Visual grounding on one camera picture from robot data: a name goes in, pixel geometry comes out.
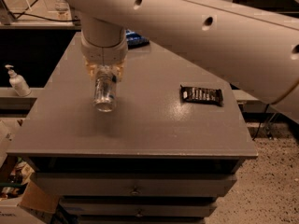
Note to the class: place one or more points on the black snack bar wrapper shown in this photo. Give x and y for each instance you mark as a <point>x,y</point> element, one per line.
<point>204,96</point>

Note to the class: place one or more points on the silver redbull can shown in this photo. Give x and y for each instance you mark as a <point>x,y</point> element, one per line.
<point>105,89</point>

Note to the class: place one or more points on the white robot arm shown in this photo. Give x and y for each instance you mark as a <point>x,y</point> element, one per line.
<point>255,50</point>

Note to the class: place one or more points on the blue pepsi can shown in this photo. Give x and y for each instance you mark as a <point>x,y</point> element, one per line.
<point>134,39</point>

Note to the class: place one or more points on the white pump bottle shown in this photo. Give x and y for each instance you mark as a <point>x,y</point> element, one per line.
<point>17,82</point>

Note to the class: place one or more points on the cardboard box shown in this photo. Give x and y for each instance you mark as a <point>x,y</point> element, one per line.
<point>33,198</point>

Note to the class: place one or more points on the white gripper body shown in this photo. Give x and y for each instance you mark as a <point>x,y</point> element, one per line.
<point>104,54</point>

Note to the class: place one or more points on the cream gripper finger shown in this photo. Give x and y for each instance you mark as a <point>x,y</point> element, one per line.
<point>120,69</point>
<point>91,68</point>

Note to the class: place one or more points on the white box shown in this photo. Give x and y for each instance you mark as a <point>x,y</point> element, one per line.
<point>11,213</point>

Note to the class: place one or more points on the grey drawer cabinet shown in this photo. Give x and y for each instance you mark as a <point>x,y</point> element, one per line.
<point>153,160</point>

